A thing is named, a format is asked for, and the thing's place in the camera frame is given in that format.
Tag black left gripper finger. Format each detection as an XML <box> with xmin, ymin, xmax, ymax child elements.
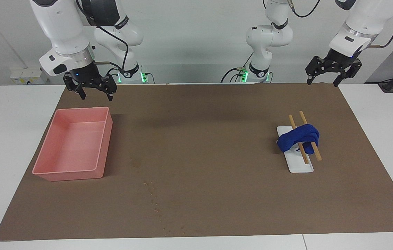
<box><xmin>333</xmin><ymin>59</ymin><xmax>362</xmax><ymax>88</ymax></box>
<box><xmin>305</xmin><ymin>55</ymin><xmax>332</xmax><ymax>86</ymax></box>

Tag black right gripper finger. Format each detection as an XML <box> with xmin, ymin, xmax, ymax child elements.
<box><xmin>62</xmin><ymin>73</ymin><xmax>86</xmax><ymax>100</ymax></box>
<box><xmin>96</xmin><ymin>74</ymin><xmax>118</xmax><ymax>102</ymax></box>

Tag blue towel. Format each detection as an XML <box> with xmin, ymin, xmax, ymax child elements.
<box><xmin>277</xmin><ymin>124</ymin><xmax>321</xmax><ymax>155</ymax></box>

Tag white towel rack wooden rods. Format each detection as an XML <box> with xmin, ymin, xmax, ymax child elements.
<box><xmin>276</xmin><ymin>111</ymin><xmax>323</xmax><ymax>174</ymax></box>

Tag pink plastic bin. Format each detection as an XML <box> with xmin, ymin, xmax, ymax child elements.
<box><xmin>32</xmin><ymin>107</ymin><xmax>113</xmax><ymax>182</ymax></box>

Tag brown table mat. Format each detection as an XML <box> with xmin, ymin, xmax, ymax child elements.
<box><xmin>0</xmin><ymin>83</ymin><xmax>393</xmax><ymax>241</ymax></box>

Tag black right base cables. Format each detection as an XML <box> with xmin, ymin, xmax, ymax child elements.
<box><xmin>105</xmin><ymin>67</ymin><xmax>120</xmax><ymax>84</ymax></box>

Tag black base cables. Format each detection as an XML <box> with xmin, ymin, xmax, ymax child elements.
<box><xmin>105</xmin><ymin>67</ymin><xmax>120</xmax><ymax>84</ymax></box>
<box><xmin>221</xmin><ymin>52</ymin><xmax>254</xmax><ymax>83</ymax></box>

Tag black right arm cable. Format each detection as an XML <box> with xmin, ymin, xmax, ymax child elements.
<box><xmin>75</xmin><ymin>0</ymin><xmax>129</xmax><ymax>75</ymax></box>

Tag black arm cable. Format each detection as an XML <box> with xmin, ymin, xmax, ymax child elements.
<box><xmin>75</xmin><ymin>0</ymin><xmax>129</xmax><ymax>75</ymax></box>
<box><xmin>287</xmin><ymin>0</ymin><xmax>393</xmax><ymax>49</ymax></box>

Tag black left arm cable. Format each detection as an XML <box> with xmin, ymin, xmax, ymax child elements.
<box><xmin>287</xmin><ymin>0</ymin><xmax>393</xmax><ymax>49</ymax></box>

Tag white wall socket box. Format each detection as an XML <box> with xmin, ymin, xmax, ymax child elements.
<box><xmin>10</xmin><ymin>67</ymin><xmax>49</xmax><ymax>85</ymax></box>

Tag black left base cables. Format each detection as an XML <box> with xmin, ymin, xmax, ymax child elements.
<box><xmin>221</xmin><ymin>52</ymin><xmax>254</xmax><ymax>83</ymax></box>

